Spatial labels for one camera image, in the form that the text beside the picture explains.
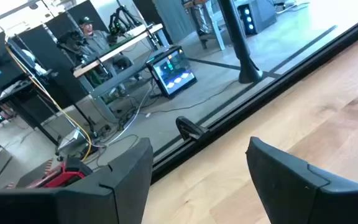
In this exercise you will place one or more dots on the black pole stand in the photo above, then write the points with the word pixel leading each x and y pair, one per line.
pixel 238 40

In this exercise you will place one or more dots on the black frame bracket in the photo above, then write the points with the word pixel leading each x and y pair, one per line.
pixel 188 127

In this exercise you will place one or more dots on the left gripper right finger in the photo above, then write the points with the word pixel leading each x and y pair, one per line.
pixel 291 193

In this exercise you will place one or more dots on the black partition panel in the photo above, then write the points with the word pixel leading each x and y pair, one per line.
pixel 64 81

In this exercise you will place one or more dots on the grey computer tower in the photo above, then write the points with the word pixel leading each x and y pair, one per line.
pixel 255 15

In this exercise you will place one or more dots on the person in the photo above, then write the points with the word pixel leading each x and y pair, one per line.
pixel 96 42
pixel 200 18

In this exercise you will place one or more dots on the black desk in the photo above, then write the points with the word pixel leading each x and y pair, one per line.
pixel 14 93

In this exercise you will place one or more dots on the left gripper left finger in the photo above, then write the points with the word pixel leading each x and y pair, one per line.
pixel 104 199

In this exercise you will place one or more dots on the red black toolbox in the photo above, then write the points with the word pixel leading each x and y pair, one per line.
pixel 61 178

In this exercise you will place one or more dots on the computer monitor on floor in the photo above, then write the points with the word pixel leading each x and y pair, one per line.
pixel 172 73

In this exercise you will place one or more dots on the black background robot arm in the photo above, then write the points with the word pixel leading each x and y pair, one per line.
pixel 117 25
pixel 70 40

